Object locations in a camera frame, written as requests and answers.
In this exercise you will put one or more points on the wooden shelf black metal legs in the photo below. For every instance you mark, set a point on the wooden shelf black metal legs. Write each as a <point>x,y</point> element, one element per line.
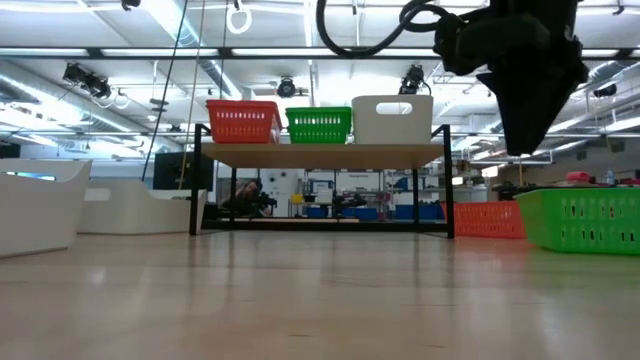
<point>325,156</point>

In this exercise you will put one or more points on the black cabinet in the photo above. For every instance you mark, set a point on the black cabinet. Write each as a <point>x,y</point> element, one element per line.
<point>172,170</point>

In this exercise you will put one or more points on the person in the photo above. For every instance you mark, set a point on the person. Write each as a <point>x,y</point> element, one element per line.
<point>248,190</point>

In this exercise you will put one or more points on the small red object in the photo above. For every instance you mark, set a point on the small red object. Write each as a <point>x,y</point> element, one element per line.
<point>578,176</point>

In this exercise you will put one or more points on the black ceiling fixture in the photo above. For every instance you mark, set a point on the black ceiling fixture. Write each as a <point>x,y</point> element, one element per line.
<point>412,80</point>
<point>87,80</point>

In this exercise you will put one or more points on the orange plastic mesh basket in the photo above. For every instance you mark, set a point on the orange plastic mesh basket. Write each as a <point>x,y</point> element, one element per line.
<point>240,136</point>
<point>240,103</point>
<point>492,220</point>

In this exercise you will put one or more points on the white cabinet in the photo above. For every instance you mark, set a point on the white cabinet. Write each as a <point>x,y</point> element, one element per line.
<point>280,185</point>

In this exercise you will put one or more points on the green plastic mesh basket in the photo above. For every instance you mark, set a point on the green plastic mesh basket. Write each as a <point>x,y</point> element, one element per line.
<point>320,137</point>
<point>550,240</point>
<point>320,109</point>

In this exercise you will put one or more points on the blue storage bin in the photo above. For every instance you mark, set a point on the blue storage bin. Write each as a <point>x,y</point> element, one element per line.
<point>360,214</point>
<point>317,212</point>
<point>425,212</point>

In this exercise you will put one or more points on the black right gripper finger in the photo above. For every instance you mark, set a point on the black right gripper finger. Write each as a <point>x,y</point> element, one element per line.
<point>507,110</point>
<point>542,105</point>

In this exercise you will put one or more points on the clear bottle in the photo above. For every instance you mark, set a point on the clear bottle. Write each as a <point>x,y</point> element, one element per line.
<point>609,178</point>

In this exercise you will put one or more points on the black overhead camera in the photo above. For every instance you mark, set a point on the black overhead camera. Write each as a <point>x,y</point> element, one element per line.
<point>286,88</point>

